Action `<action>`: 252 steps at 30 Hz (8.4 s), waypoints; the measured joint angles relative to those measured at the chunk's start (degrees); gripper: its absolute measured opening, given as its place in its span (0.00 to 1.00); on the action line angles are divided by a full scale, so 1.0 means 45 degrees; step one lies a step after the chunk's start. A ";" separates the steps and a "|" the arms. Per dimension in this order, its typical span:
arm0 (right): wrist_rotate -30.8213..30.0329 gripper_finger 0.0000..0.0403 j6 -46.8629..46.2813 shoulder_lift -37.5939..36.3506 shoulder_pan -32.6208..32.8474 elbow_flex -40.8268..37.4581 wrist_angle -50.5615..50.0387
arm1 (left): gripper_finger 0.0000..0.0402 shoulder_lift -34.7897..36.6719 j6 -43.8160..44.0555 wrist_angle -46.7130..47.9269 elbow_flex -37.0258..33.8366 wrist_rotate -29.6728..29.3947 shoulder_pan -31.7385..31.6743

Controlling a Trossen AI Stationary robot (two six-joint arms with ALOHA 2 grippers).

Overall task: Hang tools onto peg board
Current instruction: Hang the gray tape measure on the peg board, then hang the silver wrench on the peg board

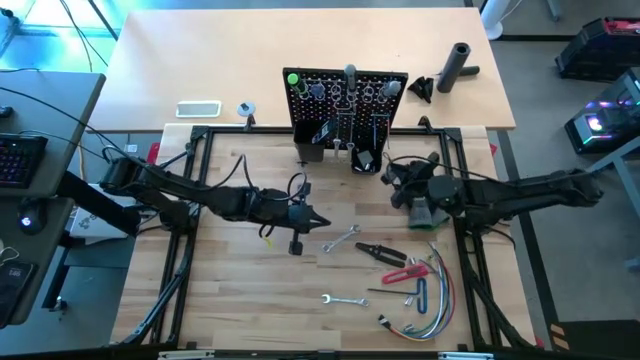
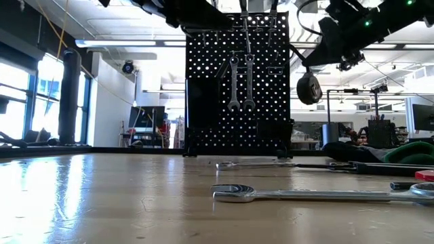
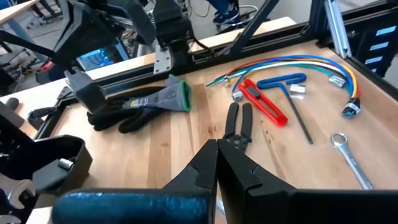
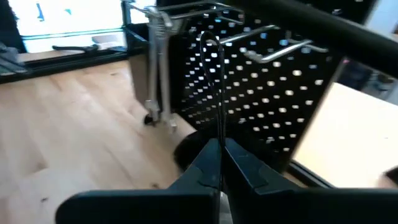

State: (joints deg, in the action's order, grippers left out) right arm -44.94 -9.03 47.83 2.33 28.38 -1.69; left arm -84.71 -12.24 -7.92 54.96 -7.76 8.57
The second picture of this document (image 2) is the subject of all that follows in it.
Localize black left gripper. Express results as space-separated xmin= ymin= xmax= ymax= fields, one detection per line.
xmin=161 ymin=5 xmax=235 ymax=35

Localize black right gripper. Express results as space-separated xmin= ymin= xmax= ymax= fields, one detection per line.
xmin=301 ymin=9 xmax=374 ymax=68

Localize black tape measure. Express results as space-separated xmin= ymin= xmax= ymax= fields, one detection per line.
xmin=296 ymin=66 xmax=324 ymax=106

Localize black spirit level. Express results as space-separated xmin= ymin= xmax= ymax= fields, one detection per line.
xmin=215 ymin=59 xmax=232 ymax=81

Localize red handled tool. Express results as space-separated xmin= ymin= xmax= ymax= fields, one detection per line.
xmin=414 ymin=169 xmax=434 ymax=183

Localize black ceiling mounted device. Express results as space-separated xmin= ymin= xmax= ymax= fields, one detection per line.
xmin=337 ymin=50 xmax=366 ymax=73

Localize black metal stand rig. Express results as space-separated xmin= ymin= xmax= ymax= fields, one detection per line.
xmin=325 ymin=83 xmax=389 ymax=125

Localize grey cylinder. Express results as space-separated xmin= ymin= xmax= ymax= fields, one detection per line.
xmin=321 ymin=123 xmax=340 ymax=147

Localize black metal pegboard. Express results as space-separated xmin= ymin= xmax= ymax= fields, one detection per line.
xmin=185 ymin=12 xmax=292 ymax=158

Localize long ceiling light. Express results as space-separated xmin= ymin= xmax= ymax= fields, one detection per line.
xmin=75 ymin=39 xmax=187 ymax=48

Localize small black pegboard bin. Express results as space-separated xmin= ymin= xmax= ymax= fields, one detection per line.
xmin=257 ymin=119 xmax=296 ymax=153

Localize black perforated holder box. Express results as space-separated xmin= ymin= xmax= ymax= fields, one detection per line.
xmin=367 ymin=118 xmax=393 ymax=149

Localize black grey work glove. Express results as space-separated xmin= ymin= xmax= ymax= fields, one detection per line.
xmin=321 ymin=140 xmax=434 ymax=165

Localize black computer monitor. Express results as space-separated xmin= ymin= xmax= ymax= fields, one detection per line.
xmin=412 ymin=104 xmax=434 ymax=132
xmin=128 ymin=106 xmax=166 ymax=129

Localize cluttered equipment cart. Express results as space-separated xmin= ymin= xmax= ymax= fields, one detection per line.
xmin=119 ymin=127 xmax=171 ymax=148

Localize black room pillar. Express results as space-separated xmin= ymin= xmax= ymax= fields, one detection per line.
xmin=58 ymin=49 xmax=83 ymax=146

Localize dark office chair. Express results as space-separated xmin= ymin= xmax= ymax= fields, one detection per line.
xmin=22 ymin=128 xmax=52 ymax=144

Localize black round camera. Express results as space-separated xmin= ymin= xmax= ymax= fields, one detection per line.
xmin=121 ymin=60 xmax=136 ymax=75

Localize black aluminium table frame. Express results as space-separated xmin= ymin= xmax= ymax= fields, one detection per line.
xmin=0 ymin=145 xmax=187 ymax=160

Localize blue window frame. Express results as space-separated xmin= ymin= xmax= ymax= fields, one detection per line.
xmin=0 ymin=57 xmax=92 ymax=146

